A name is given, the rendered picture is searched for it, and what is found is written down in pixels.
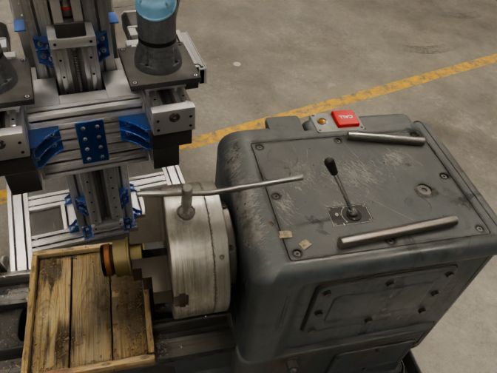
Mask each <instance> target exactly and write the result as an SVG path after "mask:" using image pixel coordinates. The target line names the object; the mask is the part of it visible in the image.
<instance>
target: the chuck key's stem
mask: <svg viewBox="0 0 497 373"><path fill-rule="evenodd" d="M192 190H193V186H192V185H191V184H188V183H186V184H184V185H183V186H182V194H183V196H181V206H182V207H183V215H189V208H190V207H191V206H192Z"/></svg>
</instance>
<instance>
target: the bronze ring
mask: <svg viewBox="0 0 497 373"><path fill-rule="evenodd" d="M100 258H101V268H102V272H103V274H104V277H107V276H108V277H110V276H113V275H115V274H116V275H117V277H120V276H125V275H130V276H131V277H132V276H133V273H132V260H135V259H141V258H144V256H143V247H142V243H137V244H130V242H129V237H125V239H122V240H117V241H113V242H112V244H110V243H105V244H103V245H100Z"/></svg>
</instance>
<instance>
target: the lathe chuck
mask: <svg viewBox="0 0 497 373"><path fill-rule="evenodd" d="M188 184H191V185H192V186H193V190H202V189H201V186H200V184H199V183H198V182H193V183H188ZM183 185H184V184H170V185H162V186H160V190H182V186H183ZM167 187H168V188H167ZM161 198H162V206H163V221H164V229H165V238H166V240H165V241H163V248H164V247H165V248H167V255H168V262H169V272H170V277H171V282H172V292H173V296H174V297H177V296H179V294H182V293H186V295H188V304H187V305H186V306H184V307H180V306H174V301H171V302H170V303H171V309H172V316H173V318H174V319H179V318H184V317H192V316H198V315H206V314H211V313H213V311H214V306H215V273H214V255H213V248H212V237H211V230H210V226H209V217H208V212H207V208H206V202H205V199H204V196H192V206H191V208H193V210H194V214H193V216H192V217H190V218H182V217H180V216H179V214H178V210H179V209H180V208H181V196H161ZM173 296H172V297H173Z"/></svg>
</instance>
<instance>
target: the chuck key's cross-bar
mask: <svg viewBox="0 0 497 373"><path fill-rule="evenodd" d="M303 179H304V178H303V175H294V176H289V177H284V178H276V179H271V180H267V181H259V182H254V183H250V184H241V185H237V186H228V187H224V188H219V189H210V190H192V196H210V195H219V194H223V193H228V192H236V191H241V190H246V189H254V188H259V187H266V186H271V185H276V184H284V183H289V182H294V181H302V180H303ZM136 194H137V197H158V196H183V194H182V190H158V191H137V193H136Z"/></svg>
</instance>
